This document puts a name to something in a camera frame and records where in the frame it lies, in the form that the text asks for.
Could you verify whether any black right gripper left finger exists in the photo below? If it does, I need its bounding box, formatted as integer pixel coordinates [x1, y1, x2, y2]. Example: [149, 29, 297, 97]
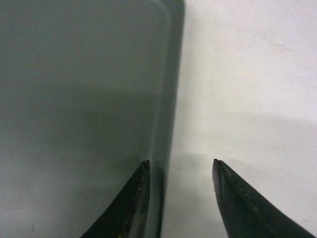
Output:
[82, 160, 150, 238]

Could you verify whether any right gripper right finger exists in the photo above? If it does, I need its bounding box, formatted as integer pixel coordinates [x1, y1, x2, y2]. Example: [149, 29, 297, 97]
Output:
[212, 159, 314, 238]

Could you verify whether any grey silver rectangular tray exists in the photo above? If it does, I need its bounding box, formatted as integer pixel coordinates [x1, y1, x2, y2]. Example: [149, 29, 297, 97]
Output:
[0, 0, 185, 238]

